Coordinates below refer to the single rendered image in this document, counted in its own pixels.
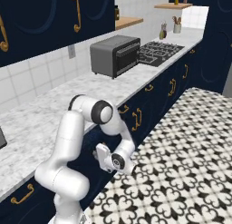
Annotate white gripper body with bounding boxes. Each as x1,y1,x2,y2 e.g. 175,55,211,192
95,142,114,174

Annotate navy base cupboard door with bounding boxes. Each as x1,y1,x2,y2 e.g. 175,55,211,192
137,94,164,137
121,112,139,151

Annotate grey toaster oven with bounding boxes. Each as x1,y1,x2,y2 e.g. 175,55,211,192
90,34,141,80

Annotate black appliance corner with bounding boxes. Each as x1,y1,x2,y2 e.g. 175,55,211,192
0,126,8,151

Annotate navy base cupboard run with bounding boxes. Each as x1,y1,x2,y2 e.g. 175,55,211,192
161,41,204,115

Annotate black gas hob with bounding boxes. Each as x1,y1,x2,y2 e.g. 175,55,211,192
138,41,186,68

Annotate green oil bottle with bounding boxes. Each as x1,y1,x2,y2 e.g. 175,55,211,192
159,21,169,41

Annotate dark jar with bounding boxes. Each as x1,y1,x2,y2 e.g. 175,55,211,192
114,5,121,22

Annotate wooden utensils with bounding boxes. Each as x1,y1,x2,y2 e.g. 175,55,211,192
171,15,182,25

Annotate navy tall cupboard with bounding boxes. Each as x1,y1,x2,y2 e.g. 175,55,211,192
169,0,232,94

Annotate gold door handle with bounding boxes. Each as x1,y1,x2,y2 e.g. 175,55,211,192
136,107,143,127
130,111,139,132

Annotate gold drawer handle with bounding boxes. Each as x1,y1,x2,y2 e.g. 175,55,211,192
10,183,35,206
118,104,131,115
144,83,155,93

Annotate grey wall socket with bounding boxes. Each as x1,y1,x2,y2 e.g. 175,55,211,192
67,44,77,60

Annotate wooden wall shelf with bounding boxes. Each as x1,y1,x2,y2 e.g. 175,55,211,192
153,2,194,10
115,16,145,31

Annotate gold wall cupboard handle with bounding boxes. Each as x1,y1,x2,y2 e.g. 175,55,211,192
0,15,10,53
69,0,82,34

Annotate navy wall cupboard door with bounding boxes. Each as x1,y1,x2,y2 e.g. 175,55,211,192
0,0,8,68
5,0,87,65
85,0,116,43

